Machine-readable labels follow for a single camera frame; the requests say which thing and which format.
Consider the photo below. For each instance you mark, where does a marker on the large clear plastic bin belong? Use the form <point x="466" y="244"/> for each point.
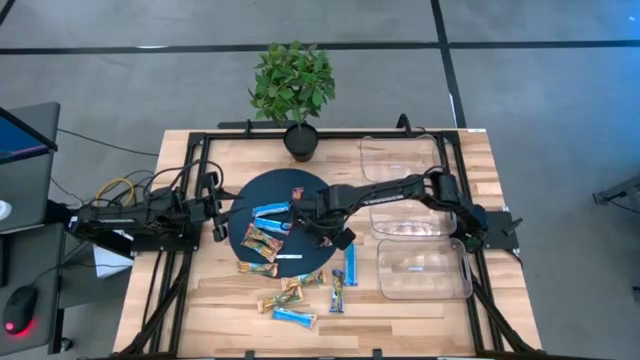
<point x="425" y="280"/>

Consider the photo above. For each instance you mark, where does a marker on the grey metal stand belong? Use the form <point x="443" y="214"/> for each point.
<point x="620" y="192"/>

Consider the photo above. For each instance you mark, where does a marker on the pink orange granola bar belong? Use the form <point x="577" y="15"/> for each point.
<point x="298" y="193"/>

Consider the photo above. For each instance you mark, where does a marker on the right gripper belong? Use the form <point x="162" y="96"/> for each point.
<point x="335" y="202"/>

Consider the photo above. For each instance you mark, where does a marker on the white round object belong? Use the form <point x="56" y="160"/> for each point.
<point x="4" y="210"/>

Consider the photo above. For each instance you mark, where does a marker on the light blue granola bar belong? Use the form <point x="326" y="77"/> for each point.
<point x="294" y="317"/>
<point x="271" y="209"/>
<point x="351" y="264"/>
<point x="272" y="226"/>

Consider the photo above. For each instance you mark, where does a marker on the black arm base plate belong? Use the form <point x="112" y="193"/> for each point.
<point x="165" y="245"/>
<point x="502" y="235"/>

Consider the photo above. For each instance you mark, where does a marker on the white box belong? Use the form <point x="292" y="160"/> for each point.
<point x="112" y="262"/>

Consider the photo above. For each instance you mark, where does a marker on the dark grey desk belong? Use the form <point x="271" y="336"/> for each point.
<point x="45" y="260"/>

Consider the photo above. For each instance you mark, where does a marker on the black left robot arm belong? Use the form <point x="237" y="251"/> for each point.
<point x="150" y="212"/>

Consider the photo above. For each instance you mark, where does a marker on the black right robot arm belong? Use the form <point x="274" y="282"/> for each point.
<point x="390" y="192"/>

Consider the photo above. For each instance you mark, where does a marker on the round dark blue mat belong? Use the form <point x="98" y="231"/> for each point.
<point x="270" y="187"/>

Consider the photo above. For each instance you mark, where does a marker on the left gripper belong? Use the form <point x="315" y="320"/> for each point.
<point x="205" y="207"/>

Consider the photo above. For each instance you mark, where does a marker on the green plant in black pot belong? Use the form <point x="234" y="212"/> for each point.
<point x="292" y="85"/>

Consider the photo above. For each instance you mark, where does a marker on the white tape strip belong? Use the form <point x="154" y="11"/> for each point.
<point x="289" y="257"/>

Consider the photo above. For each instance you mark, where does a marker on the multicoloured granola bar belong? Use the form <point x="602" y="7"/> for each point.
<point x="337" y="291"/>

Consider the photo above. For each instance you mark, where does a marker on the black metal table frame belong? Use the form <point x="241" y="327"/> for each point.
<point x="350" y="135"/>

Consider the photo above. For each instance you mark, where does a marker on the laptop with blue screen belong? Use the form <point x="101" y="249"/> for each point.
<point x="20" y="140"/>

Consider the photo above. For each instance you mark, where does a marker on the black computer mouse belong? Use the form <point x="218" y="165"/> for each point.
<point x="20" y="307"/>

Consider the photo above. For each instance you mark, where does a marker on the black frame bracket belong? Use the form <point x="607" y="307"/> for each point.
<point x="377" y="353"/>
<point x="249" y="354"/>

